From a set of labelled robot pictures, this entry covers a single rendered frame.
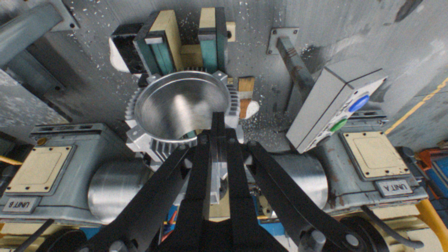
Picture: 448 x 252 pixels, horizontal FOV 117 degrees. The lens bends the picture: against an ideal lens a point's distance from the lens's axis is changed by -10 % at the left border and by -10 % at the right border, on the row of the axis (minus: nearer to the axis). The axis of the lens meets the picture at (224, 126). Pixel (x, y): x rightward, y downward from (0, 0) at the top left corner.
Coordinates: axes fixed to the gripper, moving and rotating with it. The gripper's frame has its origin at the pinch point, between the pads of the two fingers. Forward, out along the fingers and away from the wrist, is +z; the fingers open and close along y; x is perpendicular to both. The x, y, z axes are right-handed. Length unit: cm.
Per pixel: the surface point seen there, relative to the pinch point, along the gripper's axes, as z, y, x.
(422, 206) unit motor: 15, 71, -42
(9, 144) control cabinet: 161, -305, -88
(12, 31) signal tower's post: 12.4, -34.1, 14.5
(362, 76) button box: 2.2, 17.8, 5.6
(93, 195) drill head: 21, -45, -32
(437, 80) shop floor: 139, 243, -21
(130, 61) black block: 23.5, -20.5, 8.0
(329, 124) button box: 4.2, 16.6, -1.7
